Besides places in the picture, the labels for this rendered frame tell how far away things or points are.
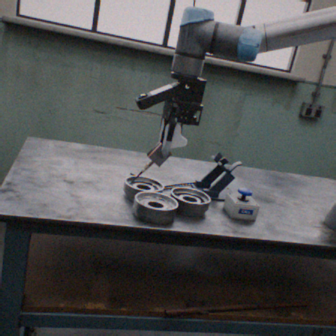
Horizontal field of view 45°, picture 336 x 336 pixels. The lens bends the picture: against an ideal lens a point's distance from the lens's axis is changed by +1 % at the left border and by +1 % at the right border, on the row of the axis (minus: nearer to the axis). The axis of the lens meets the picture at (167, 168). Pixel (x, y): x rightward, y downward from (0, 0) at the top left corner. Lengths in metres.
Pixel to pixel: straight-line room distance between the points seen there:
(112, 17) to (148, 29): 0.23
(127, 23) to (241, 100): 0.88
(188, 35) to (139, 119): 1.68
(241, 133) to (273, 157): 0.31
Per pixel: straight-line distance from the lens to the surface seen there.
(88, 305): 1.08
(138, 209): 0.94
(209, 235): 0.96
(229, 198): 1.10
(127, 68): 2.57
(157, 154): 1.04
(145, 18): 2.65
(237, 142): 2.83
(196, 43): 0.98
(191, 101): 1.02
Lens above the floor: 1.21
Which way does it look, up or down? 17 degrees down
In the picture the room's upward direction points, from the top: 12 degrees clockwise
